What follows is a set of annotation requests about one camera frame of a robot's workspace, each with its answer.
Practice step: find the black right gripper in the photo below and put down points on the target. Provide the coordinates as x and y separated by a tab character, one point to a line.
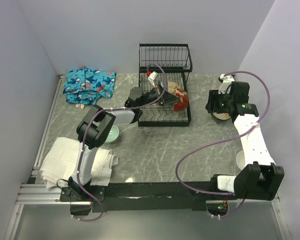
214	97

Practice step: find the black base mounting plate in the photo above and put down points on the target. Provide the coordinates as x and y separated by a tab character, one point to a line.
131	196

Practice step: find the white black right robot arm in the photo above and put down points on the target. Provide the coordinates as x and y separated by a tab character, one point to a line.
259	177

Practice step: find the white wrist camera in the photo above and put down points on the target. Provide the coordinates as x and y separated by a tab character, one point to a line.
226	81
151	76

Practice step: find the white folded towel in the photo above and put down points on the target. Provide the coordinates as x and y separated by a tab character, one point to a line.
61	160

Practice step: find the cream bowl with brown outside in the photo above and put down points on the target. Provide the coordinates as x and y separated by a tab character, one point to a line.
172	87

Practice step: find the black wire dish rack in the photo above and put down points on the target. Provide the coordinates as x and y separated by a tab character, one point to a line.
169	65

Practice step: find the brown interior dark bowl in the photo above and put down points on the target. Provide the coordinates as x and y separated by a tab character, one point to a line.
220	117

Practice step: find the plain white bowl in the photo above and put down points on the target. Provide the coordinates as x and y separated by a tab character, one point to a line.
241	160

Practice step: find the aluminium frame rail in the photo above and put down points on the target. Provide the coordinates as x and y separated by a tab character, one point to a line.
37	194

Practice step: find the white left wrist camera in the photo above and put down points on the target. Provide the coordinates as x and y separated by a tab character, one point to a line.
151	76

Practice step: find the pale green bowl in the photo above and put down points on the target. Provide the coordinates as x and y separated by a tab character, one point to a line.
113	134

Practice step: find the blue shark print cloth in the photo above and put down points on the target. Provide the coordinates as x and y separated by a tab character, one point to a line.
85	86

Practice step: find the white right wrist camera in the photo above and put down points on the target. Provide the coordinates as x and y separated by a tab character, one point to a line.
226	81

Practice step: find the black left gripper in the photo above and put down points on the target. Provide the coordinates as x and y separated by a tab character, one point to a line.
167	97

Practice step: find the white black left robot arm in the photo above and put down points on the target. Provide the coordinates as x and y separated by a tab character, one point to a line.
95	127

